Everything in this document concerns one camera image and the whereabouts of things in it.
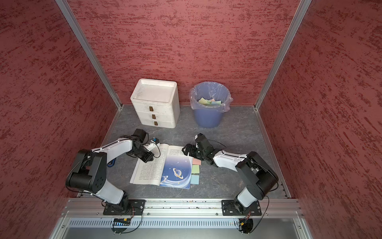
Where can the discarded sticky notes in bin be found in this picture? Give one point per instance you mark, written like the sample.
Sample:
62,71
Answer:
211,102

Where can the right aluminium corner post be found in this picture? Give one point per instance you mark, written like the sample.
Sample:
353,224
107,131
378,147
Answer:
291,32

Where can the pink sticky note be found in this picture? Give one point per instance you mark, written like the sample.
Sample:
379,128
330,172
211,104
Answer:
196,161

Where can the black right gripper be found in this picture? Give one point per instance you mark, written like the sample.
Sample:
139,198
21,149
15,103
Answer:
192,154

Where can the blue plastic trash bin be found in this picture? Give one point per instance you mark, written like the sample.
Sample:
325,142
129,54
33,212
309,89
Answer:
208,118

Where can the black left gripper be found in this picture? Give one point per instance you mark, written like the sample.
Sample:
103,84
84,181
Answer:
146,158

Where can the clear plastic bin liner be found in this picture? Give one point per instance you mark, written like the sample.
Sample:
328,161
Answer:
209,90

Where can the illustrated book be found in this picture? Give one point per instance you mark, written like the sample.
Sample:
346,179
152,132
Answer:
169,168

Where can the blue handled tool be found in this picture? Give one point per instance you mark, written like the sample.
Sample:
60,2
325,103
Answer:
111,163

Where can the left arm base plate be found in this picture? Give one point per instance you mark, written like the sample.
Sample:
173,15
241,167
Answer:
133,207

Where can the aluminium front rail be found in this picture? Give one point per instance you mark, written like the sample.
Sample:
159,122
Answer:
185,208

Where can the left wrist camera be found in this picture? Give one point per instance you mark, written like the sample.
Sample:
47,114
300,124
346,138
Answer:
152,144

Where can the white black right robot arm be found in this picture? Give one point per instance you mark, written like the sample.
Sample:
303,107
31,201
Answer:
257,176

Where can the aluminium corner post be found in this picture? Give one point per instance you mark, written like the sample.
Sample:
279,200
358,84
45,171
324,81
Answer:
79,34
291,32

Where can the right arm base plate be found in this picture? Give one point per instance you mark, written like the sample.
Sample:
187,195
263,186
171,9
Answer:
234,208

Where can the white three-drawer storage box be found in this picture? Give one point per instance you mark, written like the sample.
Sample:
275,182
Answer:
156,102

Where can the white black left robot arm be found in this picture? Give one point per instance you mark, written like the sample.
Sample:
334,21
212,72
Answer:
88,173

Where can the left aluminium corner post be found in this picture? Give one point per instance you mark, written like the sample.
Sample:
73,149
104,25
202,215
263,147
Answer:
79,34

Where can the green sticky note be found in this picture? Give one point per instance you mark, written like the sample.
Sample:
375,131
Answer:
195,169

